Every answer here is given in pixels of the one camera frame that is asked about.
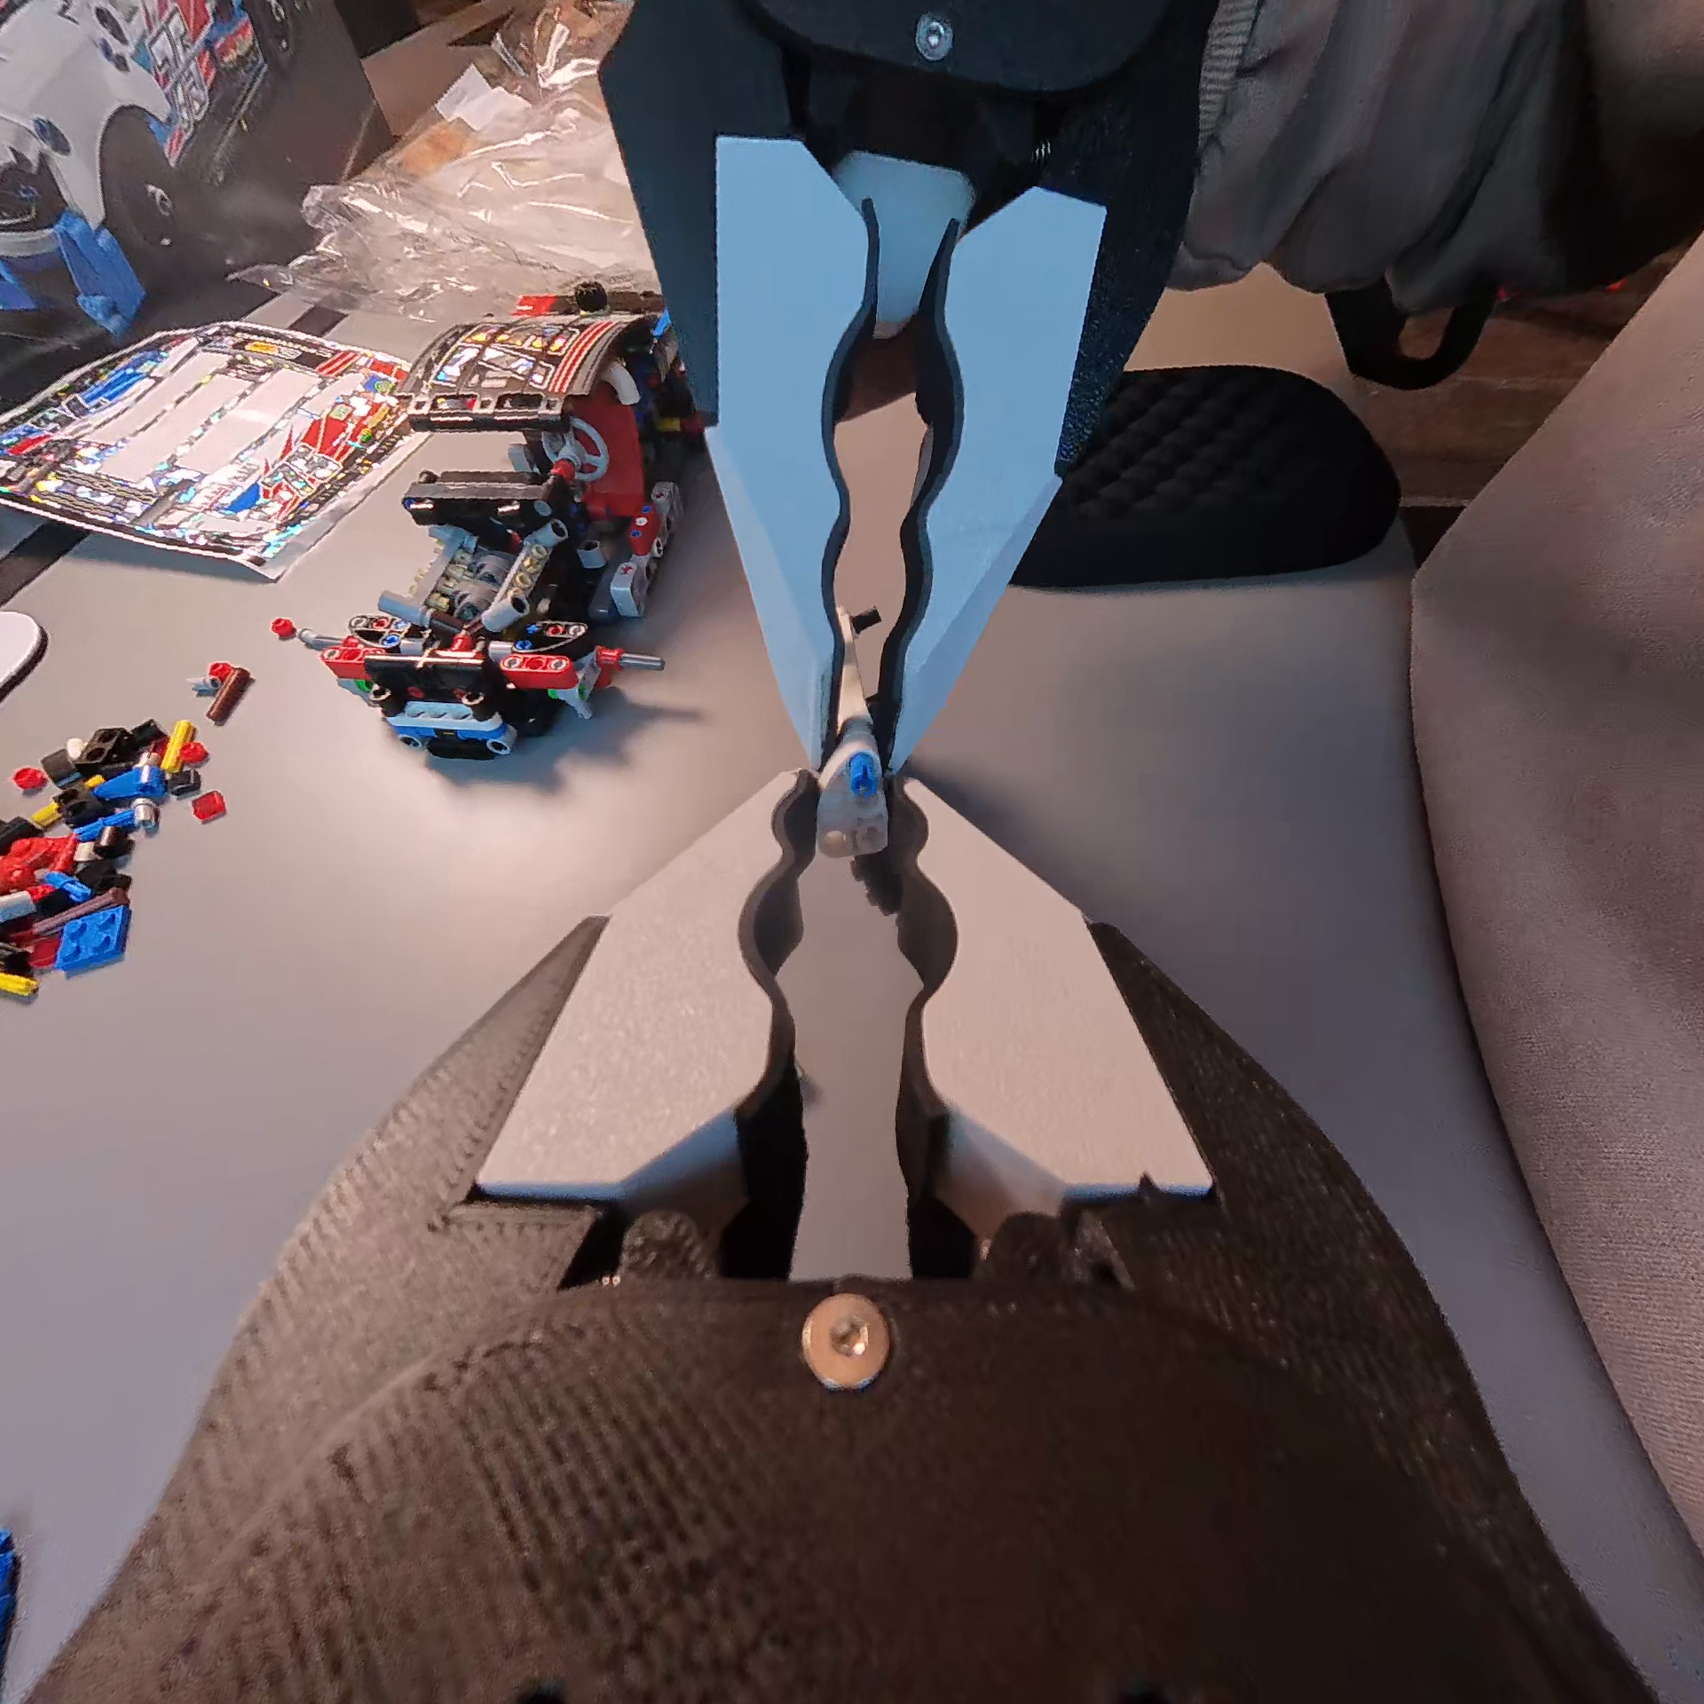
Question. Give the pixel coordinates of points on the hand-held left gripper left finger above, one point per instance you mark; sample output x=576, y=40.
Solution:
x=626, y=1066

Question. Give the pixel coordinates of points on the white book stand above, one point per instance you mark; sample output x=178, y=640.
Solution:
x=17, y=651

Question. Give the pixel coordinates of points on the pile of blue black pins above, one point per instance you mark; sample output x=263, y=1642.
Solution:
x=7, y=1584

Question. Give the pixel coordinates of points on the pile of mixed lego pieces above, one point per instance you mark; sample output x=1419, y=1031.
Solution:
x=81, y=853

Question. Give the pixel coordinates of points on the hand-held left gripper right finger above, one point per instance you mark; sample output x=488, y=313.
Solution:
x=1067, y=1066

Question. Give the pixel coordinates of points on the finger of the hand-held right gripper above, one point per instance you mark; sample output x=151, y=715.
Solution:
x=1014, y=401
x=771, y=401

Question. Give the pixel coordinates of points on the person's right forearm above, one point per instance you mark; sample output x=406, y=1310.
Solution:
x=1372, y=132

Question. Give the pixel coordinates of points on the lego set box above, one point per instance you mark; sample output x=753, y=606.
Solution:
x=162, y=161

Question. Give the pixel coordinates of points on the partly built lego car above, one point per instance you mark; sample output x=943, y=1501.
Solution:
x=533, y=532

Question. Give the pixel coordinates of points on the small white lego connector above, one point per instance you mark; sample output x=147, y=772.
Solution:
x=854, y=805

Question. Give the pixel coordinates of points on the blue and white lego panel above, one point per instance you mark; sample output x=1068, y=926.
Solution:
x=854, y=678

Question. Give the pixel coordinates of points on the heap of clear plastic bags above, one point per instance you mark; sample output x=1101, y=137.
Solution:
x=494, y=199

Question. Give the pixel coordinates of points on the shiny sticker sheet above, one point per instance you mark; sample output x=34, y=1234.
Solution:
x=200, y=439

